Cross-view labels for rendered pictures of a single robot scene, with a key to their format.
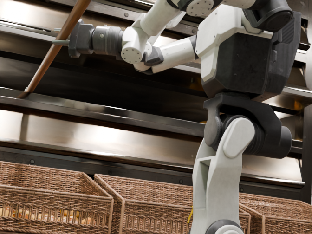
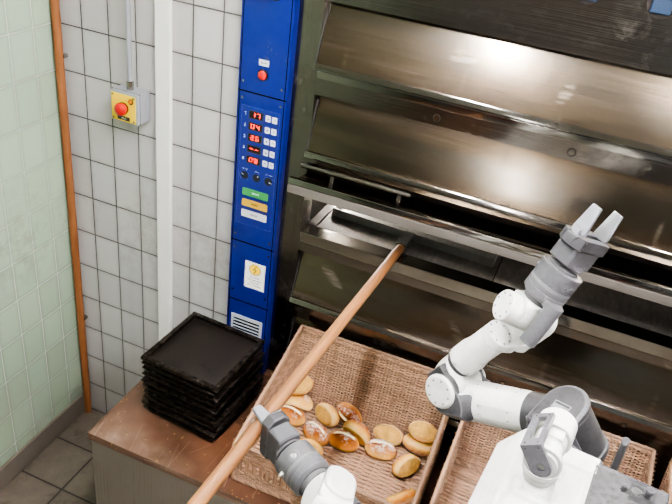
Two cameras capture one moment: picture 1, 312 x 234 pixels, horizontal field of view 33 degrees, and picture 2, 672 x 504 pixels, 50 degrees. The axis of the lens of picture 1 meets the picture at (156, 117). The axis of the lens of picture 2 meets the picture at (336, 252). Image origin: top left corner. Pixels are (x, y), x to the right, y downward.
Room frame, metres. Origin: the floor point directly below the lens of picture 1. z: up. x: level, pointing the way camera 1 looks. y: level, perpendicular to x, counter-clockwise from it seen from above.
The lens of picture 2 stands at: (0.79, -0.48, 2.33)
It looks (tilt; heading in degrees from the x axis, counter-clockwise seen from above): 31 degrees down; 39
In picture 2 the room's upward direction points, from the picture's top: 8 degrees clockwise
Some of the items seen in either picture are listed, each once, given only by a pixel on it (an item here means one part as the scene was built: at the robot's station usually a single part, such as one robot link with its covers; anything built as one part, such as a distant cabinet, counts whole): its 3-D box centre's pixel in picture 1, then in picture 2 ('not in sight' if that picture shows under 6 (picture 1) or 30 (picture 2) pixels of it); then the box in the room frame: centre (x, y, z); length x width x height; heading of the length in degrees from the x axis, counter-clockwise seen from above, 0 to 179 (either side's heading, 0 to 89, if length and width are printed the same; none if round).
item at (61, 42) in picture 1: (62, 44); not in sight; (1.59, 0.31, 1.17); 0.06 x 0.03 x 0.02; 82
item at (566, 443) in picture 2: not in sight; (548, 446); (1.73, -0.22, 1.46); 0.10 x 0.07 x 0.09; 15
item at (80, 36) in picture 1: (91, 39); (286, 451); (1.58, 0.22, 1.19); 0.12 x 0.10 x 0.13; 82
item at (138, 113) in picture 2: not in sight; (130, 104); (1.99, 1.41, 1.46); 0.10 x 0.07 x 0.10; 111
